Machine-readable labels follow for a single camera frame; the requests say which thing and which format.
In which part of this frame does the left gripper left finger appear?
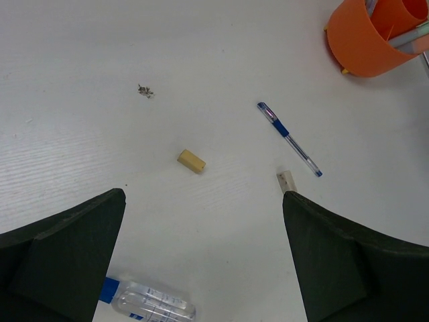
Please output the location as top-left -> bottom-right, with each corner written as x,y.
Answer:
1,189 -> 126,321

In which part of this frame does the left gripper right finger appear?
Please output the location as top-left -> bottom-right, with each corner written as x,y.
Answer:
282,191 -> 428,321

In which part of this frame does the clear blue glue bottle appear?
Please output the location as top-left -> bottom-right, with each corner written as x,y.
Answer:
99,277 -> 196,322

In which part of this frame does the white eraser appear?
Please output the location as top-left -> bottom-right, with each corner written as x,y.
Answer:
276,170 -> 298,194

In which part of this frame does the blue gel pen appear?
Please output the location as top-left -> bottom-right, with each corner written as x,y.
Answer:
257,102 -> 322,177

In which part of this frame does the green highlighter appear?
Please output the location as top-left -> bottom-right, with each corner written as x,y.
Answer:
388,22 -> 428,54

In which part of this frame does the small tan eraser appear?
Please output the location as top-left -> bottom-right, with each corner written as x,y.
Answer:
177,150 -> 206,174

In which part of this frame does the orange round divided container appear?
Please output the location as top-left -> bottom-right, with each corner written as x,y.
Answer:
324,1 -> 428,78

